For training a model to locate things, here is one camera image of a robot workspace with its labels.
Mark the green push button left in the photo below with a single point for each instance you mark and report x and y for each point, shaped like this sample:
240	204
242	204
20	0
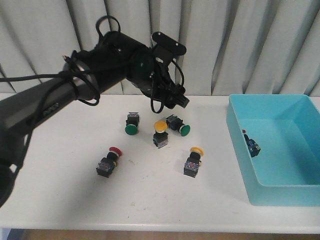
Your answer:
132	123

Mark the light blue plastic box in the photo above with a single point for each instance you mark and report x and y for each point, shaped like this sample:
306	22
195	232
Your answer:
286	171

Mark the yellow mushroom push button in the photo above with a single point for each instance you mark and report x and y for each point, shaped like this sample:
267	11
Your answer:
160	137

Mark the green push button switch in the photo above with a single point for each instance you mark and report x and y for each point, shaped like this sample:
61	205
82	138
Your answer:
176	124

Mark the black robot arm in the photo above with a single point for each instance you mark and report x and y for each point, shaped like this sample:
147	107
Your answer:
85	76

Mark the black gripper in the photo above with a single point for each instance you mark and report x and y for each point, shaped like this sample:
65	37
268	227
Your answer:
164	90

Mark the red mushroom push button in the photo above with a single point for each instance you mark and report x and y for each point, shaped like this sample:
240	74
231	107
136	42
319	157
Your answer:
108	163

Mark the white pleated curtain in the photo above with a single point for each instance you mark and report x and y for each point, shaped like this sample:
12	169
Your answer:
233	46

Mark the yellow push button near box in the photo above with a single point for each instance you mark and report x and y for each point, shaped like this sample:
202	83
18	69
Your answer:
193	162

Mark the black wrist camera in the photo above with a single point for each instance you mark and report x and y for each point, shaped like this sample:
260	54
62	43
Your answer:
166	48

